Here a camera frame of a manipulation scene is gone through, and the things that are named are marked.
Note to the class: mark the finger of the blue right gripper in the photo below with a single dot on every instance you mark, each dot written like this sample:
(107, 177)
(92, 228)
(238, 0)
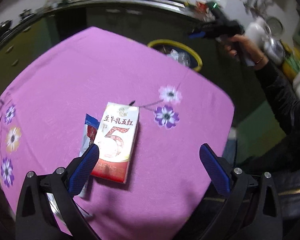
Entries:
(200, 34)

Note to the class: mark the person's dark sleeved forearm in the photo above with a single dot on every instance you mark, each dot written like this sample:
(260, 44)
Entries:
(283, 102)

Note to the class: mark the black wok on stove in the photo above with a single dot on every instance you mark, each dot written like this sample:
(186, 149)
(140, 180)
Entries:
(5, 26)

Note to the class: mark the person's right hand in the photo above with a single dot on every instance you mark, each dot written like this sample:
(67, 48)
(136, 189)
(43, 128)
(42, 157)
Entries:
(253, 52)

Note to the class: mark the yellow rimmed black trash bin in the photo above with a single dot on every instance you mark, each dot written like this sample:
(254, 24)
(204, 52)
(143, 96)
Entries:
(179, 52)

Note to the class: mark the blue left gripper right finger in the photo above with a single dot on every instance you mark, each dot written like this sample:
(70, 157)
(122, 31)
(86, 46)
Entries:
(217, 168)

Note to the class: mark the white red milk carton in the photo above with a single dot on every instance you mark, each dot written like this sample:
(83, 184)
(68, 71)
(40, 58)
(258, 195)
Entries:
(115, 139)

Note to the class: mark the blue white powder sachet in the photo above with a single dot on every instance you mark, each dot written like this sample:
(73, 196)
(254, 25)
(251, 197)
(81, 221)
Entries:
(91, 126)

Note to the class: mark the pink floral tablecloth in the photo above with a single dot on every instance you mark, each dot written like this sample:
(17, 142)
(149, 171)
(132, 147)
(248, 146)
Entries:
(154, 115)

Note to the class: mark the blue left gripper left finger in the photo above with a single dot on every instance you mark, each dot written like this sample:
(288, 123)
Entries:
(80, 168)

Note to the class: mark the white electric kettle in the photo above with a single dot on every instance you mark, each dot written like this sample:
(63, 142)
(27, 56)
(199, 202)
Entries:
(257, 32)

